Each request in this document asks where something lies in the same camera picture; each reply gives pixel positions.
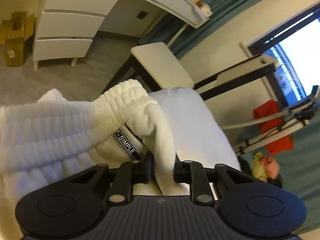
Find pile of mixed clothes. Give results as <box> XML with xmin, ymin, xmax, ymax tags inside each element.
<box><xmin>238</xmin><ymin>152</ymin><xmax>283</xmax><ymax>188</ymax></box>

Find red cloth on stand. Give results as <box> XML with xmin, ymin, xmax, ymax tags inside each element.
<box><xmin>253</xmin><ymin>100</ymin><xmax>294</xmax><ymax>155</ymax></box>

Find teal curtain right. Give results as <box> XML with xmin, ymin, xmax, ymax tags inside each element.
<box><xmin>274</xmin><ymin>116</ymin><xmax>319</xmax><ymax>233</ymax></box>

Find teal curtain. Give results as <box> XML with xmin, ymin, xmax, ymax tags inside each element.
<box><xmin>274</xmin><ymin>116</ymin><xmax>319</xmax><ymax>233</ymax></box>
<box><xmin>138</xmin><ymin>0</ymin><xmax>308</xmax><ymax>60</ymax></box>

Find white stool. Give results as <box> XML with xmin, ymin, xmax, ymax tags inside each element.
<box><xmin>103</xmin><ymin>42</ymin><xmax>194</xmax><ymax>92</ymax></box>

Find dark framed window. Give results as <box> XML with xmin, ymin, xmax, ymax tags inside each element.
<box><xmin>248</xmin><ymin>3</ymin><xmax>319</xmax><ymax>106</ymax></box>

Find white dressing table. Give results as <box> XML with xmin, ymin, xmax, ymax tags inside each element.
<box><xmin>33</xmin><ymin>0</ymin><xmax>212</xmax><ymax>70</ymax></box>

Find teal curtain left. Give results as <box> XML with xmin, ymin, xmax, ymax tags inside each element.
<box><xmin>138</xmin><ymin>0</ymin><xmax>308</xmax><ymax>60</ymax></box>

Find cardboard boxes on floor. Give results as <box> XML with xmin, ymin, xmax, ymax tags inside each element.
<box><xmin>1</xmin><ymin>11</ymin><xmax>35</xmax><ymax>67</ymax></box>

